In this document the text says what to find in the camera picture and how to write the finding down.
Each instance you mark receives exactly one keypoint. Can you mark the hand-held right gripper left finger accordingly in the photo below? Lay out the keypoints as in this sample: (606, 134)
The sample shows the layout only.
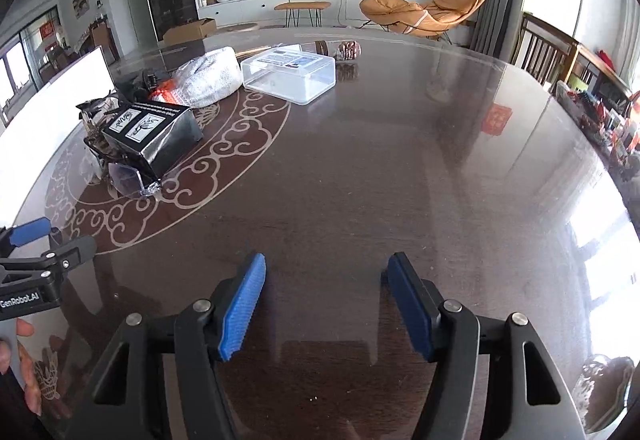
(242, 307)

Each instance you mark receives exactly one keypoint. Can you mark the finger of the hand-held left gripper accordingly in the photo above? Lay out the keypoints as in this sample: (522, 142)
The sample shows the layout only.
(75, 250)
(30, 230)

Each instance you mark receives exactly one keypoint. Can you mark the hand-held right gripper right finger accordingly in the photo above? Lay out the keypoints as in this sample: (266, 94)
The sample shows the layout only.
(410, 307)

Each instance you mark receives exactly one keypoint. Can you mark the clear safety glasses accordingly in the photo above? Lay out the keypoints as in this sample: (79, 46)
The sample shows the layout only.
(125, 177)

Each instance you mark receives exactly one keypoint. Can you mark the black box with hand pictures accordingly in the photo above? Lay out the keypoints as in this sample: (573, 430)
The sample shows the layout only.
(160, 140)

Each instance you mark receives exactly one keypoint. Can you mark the clear hair claw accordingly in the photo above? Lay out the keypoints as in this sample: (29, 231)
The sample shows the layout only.
(95, 106)

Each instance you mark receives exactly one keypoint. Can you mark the black gadget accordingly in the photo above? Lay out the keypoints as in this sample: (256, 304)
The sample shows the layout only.
(147, 85)

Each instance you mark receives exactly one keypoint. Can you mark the white knit gloves orange cuff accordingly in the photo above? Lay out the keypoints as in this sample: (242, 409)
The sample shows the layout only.
(210, 75)

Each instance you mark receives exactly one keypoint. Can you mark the clear plastic box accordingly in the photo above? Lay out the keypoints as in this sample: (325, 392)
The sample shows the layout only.
(290, 80)

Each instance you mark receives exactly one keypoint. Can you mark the pack of cotton swabs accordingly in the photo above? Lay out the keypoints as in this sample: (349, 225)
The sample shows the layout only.
(247, 54)

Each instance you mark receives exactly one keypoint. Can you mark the clear bottle with brown contents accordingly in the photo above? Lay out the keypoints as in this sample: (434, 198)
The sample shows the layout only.
(345, 51)

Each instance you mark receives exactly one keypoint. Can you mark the person's left hand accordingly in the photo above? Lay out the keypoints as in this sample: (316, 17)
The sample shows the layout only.
(30, 385)

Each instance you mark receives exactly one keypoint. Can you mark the red window decoration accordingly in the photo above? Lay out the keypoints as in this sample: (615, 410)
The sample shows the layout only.
(47, 29)

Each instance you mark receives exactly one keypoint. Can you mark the grey round object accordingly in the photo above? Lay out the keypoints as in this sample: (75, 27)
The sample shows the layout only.
(605, 390)

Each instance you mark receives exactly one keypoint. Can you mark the brown cardboard box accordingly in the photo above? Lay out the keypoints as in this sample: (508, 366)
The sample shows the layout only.
(190, 31)

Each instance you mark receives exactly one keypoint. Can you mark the pile of assorted clutter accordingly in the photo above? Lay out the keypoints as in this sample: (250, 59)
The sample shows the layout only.
(605, 130)

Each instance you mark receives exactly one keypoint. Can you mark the beige round pet bed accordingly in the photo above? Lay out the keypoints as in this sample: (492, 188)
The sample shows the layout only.
(240, 26)

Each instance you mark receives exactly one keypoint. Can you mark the dark wooden slatted chair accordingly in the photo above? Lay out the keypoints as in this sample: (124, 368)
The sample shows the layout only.
(542, 47)

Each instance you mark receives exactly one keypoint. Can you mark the dark wooden chair with clutter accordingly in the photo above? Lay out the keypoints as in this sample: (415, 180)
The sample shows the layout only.
(600, 85)

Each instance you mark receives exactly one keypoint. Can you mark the orange lounge rocking chair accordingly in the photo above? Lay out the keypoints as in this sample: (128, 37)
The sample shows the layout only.
(395, 10)

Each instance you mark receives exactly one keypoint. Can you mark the white television cabinet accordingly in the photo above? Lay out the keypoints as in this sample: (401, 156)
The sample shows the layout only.
(250, 7)

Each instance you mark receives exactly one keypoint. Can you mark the orange bench with black legs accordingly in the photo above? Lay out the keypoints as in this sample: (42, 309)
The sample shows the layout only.
(302, 6)

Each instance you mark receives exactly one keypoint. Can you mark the red cloth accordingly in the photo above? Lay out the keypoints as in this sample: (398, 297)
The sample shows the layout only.
(607, 60)

